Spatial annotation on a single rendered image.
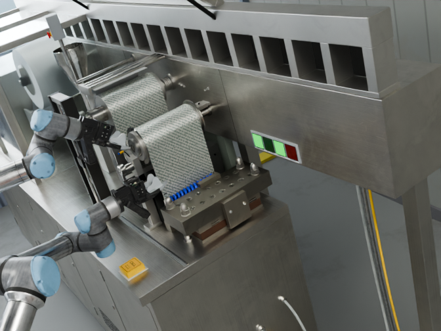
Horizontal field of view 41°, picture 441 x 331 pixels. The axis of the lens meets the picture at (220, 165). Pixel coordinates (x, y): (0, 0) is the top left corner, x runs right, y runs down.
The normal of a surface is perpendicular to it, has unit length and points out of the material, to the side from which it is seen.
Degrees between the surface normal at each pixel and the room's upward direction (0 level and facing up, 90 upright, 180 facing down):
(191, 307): 90
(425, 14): 90
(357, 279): 0
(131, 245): 0
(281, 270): 90
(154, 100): 92
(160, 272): 0
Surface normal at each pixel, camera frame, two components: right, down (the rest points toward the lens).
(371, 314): -0.26, -0.86
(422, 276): -0.79, 0.44
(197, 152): 0.56, 0.24
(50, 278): 0.94, -0.19
